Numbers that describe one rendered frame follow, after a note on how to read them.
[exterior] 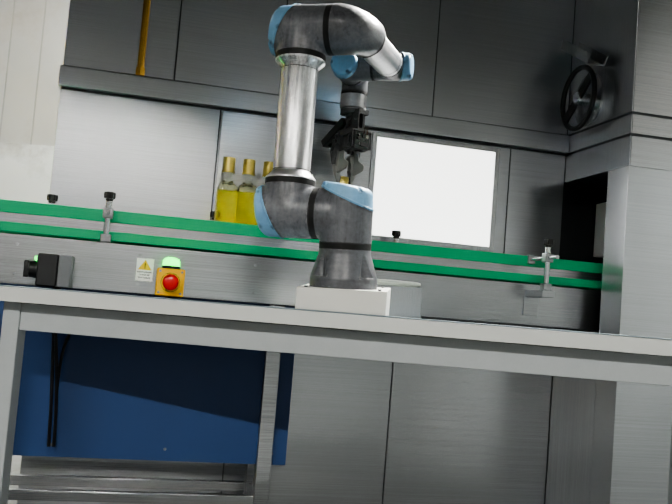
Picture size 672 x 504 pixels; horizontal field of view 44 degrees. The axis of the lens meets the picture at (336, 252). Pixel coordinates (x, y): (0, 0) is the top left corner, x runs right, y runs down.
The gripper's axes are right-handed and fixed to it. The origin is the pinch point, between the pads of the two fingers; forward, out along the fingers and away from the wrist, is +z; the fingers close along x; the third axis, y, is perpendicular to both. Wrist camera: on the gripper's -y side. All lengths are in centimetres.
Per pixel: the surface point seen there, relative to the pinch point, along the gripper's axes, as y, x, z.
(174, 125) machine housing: -39, -35, -14
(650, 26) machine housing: 51, 70, -53
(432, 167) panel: -2.1, 37.2, -10.1
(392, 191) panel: -7.3, 25.8, -1.0
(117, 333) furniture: 13, -70, 46
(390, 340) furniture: 54, -26, 43
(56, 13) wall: -317, 18, -127
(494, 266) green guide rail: 20, 45, 21
